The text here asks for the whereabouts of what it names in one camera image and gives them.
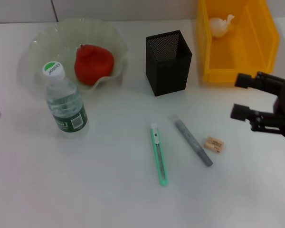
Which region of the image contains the white paper ball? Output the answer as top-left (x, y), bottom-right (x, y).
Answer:
top-left (209, 14), bottom-right (236, 38)

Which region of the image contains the beige eraser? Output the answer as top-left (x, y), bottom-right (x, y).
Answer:
top-left (203, 136), bottom-right (225, 154)

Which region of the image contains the black mesh pen holder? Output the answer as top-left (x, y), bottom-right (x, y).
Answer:
top-left (146, 30), bottom-right (193, 97)

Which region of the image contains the grey marker pen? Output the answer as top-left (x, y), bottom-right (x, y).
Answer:
top-left (171, 114), bottom-right (214, 167)

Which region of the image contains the mint green utility knife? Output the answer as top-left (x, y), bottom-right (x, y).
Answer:
top-left (149, 122), bottom-right (169, 187)

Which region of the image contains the pale green wavy fruit plate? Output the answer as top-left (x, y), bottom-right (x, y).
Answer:
top-left (16, 16), bottom-right (129, 92)

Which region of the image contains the clear plastic water bottle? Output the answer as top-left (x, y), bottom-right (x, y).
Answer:
top-left (42, 60), bottom-right (90, 140)

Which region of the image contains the red-orange fruit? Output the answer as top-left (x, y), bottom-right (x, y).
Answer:
top-left (74, 44), bottom-right (115, 86)

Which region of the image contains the yellow plastic bin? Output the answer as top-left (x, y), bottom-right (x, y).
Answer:
top-left (196, 0), bottom-right (281, 84)

